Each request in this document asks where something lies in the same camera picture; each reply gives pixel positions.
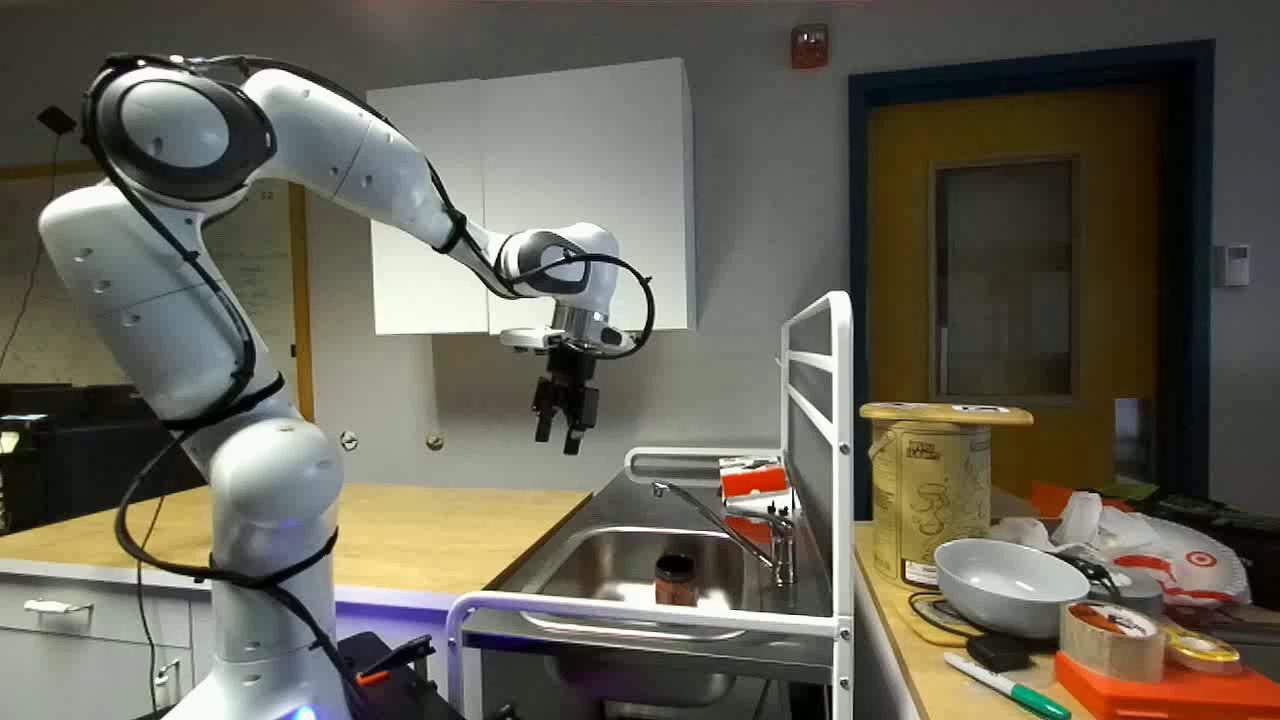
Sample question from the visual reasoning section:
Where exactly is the black and red device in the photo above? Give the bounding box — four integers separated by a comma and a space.
331, 626, 447, 720

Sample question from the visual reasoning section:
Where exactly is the white metal rail frame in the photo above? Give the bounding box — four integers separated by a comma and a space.
445, 287, 862, 720

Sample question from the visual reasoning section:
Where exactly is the brown tape roll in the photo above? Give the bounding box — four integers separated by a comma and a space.
1056, 594, 1172, 684

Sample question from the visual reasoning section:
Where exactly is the orange plastic box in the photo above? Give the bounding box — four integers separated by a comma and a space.
1053, 649, 1280, 720

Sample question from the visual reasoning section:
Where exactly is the white wall thermostat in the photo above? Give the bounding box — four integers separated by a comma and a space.
1218, 240, 1255, 291

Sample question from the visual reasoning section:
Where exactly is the green and white marker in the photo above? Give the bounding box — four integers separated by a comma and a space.
942, 649, 1075, 720

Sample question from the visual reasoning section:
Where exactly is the small black block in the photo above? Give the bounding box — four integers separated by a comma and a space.
963, 632, 1038, 674

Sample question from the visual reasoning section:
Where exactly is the red fire alarm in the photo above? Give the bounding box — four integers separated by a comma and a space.
788, 25, 833, 72

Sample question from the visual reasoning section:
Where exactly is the white bowl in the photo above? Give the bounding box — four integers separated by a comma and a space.
931, 536, 1096, 643

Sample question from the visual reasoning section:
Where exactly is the whiteboard on wall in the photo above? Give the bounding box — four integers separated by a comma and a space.
366, 52, 702, 338

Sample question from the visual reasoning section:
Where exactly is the shiny metal ladle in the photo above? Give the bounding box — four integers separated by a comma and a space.
662, 475, 807, 592

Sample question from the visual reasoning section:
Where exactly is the wooden door with window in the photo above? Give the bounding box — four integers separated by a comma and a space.
847, 37, 1221, 517

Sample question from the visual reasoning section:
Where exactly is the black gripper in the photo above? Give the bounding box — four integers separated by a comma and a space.
531, 338, 606, 461

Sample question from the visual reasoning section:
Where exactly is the wooden board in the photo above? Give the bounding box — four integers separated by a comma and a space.
855, 395, 1039, 433

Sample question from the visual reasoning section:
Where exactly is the gold round lid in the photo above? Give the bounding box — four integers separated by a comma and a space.
1166, 626, 1248, 678

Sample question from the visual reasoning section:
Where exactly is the black equipment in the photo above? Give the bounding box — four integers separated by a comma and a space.
0, 379, 209, 536

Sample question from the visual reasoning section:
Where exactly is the white and red plastic bag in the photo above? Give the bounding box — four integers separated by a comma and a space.
992, 481, 1255, 612

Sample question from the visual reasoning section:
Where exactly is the white drawer cabinet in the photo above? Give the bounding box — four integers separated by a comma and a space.
0, 555, 225, 720

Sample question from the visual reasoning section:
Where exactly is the dark cup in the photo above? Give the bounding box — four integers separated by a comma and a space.
651, 548, 702, 612

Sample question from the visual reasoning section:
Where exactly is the stainless steel sink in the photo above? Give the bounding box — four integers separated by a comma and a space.
455, 443, 855, 674

